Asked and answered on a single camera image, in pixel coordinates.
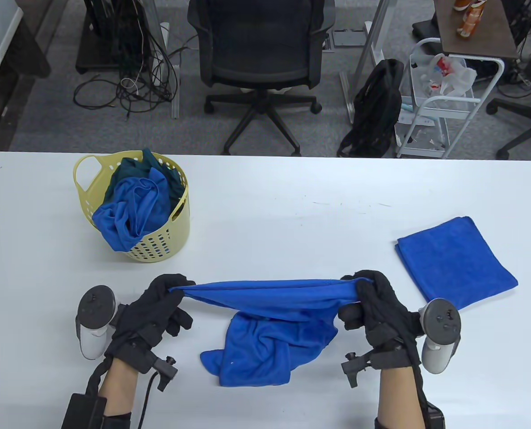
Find white metal desk leg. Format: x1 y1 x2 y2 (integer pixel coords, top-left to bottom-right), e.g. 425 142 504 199
339 0 398 125

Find brown wooden side table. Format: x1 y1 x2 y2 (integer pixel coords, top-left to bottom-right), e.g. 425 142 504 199
433 0 518 59

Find white desk with dark side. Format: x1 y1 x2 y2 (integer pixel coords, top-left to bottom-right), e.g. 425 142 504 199
0 0 51 150

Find black box with arm strap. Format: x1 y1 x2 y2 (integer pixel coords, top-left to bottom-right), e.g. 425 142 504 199
61 393 132 429

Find black mesh office chair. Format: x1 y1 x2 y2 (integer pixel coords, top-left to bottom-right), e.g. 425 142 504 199
187 0 335 157

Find tangle of black cables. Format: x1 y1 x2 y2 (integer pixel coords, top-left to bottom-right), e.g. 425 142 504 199
500 0 531 85
73 0 181 121

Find black computer tower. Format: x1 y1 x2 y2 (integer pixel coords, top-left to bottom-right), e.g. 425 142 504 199
84 0 152 72

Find grey floor plate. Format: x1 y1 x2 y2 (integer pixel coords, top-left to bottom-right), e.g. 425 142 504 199
333 29 367 47

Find black device with arm strap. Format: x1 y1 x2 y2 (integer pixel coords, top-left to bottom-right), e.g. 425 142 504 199
375 400 447 429

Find person's left hand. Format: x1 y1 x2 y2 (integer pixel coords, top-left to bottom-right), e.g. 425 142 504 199
105 273 197 363

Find grey metal desk leg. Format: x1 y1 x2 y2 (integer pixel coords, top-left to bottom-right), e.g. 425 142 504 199
152 0 181 119

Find person's right forearm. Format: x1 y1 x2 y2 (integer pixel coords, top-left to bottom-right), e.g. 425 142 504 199
377 364 420 429

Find black cable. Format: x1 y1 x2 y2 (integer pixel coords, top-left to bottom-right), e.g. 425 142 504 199
409 340 427 416
138 373 156 429

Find person's left forearm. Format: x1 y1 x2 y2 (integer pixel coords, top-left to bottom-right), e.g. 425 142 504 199
98 357 152 429

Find dark teal clothes garment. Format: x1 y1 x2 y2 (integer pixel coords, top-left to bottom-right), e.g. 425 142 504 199
104 148 185 210

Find black backpack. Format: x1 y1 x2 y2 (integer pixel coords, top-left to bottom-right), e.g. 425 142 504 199
337 58 405 158

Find person's right hand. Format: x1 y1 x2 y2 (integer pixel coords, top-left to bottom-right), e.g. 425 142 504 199
338 269 425 369

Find yellow plastic laundry basket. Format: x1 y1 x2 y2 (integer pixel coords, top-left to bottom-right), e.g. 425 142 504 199
73 152 190 263

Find blue shirt clothes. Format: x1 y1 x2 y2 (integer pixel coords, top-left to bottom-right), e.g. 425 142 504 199
92 177 173 253

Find white plastic bag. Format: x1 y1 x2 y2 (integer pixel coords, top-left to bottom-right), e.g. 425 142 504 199
411 53 477 99

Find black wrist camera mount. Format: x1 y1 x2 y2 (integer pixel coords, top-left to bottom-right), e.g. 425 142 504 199
114 333 179 393
341 342 411 388

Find black flat stand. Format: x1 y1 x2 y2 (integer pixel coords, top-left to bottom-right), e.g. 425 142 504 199
412 20 440 38

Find black office chair base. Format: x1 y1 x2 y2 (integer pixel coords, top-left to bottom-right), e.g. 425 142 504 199
487 45 531 160

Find grey handheld controller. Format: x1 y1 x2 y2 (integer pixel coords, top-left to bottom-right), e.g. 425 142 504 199
75 285 119 360
420 298 462 375

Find white rolling cart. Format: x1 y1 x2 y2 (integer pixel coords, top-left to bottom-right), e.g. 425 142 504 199
395 38 505 159

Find blue towel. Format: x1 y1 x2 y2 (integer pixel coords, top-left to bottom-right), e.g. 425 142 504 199
395 216 518 311
169 277 371 387

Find orange bottle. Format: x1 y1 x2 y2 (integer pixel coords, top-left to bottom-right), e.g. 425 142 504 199
456 0 485 38

